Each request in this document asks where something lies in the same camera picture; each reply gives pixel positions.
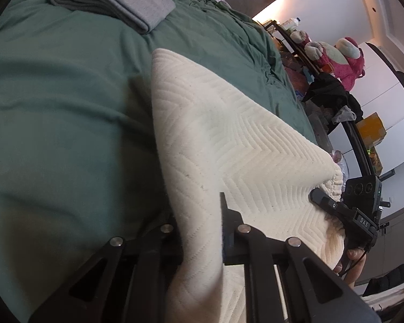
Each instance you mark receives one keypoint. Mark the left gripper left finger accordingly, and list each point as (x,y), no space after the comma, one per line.
(125,281)

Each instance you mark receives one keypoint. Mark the black clothes on rack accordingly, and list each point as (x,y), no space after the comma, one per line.
(328,93)

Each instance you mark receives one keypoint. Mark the black metal shelf rack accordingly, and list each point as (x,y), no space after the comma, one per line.
(359,149)

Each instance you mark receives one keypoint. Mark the plastic bottle on shelf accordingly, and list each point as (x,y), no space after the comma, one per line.
(291,24)

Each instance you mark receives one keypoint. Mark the green duvet cover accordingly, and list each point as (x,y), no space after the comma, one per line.
(78,159)

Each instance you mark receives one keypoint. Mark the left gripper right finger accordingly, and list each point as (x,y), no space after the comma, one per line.
(285,281)

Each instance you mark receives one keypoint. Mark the white plastic bag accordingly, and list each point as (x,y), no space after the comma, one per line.
(340,160)

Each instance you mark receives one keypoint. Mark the pink plush bear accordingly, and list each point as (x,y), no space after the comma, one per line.
(344,60)

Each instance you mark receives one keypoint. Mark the yellow cardboard box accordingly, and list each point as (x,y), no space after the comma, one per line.
(371,130)

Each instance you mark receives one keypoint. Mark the right hand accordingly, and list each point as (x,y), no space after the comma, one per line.
(357,258)

